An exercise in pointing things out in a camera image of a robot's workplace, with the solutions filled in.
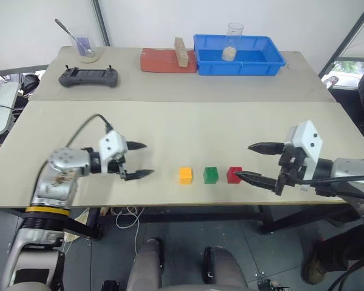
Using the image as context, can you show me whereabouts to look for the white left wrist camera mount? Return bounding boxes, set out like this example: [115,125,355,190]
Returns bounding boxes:
[98,130,129,175]

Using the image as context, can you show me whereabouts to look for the yellow cube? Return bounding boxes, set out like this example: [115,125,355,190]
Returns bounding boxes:
[178,167,194,185]

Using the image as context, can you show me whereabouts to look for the clear beaker with purple contents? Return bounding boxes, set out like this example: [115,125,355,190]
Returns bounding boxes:
[69,33,98,58]

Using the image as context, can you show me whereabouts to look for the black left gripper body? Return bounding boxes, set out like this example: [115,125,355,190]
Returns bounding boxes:
[106,150,131,182]

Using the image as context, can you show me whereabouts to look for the wooden block with holes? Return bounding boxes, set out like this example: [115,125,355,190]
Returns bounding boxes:
[174,37,189,68]

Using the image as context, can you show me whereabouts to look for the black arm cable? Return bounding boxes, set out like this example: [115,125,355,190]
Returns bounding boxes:
[30,113,115,207]
[297,175,364,201]

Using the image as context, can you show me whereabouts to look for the red mat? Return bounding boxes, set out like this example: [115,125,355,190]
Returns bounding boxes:
[140,47,198,73]

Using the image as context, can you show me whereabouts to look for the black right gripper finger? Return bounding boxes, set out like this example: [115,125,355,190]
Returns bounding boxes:
[235,171,280,193]
[248,141,285,157]

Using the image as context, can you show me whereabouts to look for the dark metal post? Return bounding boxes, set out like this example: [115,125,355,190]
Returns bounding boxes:
[92,0,110,47]

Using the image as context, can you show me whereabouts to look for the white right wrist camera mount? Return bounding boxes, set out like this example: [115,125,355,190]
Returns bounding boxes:
[283,120,324,182]

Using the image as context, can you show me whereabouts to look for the red cube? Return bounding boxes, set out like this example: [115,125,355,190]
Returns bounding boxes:
[226,166,243,184]

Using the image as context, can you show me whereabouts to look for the green cube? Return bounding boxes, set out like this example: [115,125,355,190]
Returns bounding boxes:
[203,167,220,185]

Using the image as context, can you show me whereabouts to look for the tall clear glass beaker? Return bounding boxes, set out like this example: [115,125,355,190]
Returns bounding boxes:
[221,22,245,61]

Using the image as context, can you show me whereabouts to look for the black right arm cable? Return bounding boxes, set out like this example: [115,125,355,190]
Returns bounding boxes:
[297,175,364,201]

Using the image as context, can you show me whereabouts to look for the white cable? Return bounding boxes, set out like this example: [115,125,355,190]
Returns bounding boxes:
[115,206,145,252]

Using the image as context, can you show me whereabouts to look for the grey handheld controller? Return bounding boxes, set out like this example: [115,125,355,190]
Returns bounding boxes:
[58,64,120,89]

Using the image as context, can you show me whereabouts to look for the beige granules in beaker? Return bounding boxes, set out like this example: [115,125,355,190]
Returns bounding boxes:
[221,46,237,61]

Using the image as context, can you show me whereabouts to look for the round beige coaster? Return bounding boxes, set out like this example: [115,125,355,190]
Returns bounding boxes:
[78,48,104,64]

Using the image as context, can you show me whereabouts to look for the blue plastic bin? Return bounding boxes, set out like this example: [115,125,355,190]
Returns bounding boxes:
[193,34,287,76]

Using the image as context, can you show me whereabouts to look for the black table frame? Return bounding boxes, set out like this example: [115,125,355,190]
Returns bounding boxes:
[5,205,352,240]

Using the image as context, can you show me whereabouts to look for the metal spoon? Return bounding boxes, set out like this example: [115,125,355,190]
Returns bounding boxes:
[54,18,92,54]

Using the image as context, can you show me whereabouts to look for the grey rounded leg cover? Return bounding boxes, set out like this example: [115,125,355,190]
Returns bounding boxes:
[201,246,249,291]
[126,238,166,291]

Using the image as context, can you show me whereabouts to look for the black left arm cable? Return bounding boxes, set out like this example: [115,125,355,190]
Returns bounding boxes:
[30,113,115,207]

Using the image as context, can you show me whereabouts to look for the dark trouser leg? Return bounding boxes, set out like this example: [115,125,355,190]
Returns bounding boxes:
[314,224,364,273]

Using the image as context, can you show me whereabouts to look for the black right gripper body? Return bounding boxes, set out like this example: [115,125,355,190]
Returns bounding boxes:
[274,145,310,196]

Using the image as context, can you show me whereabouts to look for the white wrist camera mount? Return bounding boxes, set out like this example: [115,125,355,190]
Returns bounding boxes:
[98,130,129,175]
[283,120,324,182]

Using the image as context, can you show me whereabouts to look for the dark window frame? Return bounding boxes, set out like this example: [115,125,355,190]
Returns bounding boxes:
[318,0,364,78]

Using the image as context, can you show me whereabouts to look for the brown shoe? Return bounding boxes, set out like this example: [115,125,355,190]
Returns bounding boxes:
[300,242,331,285]

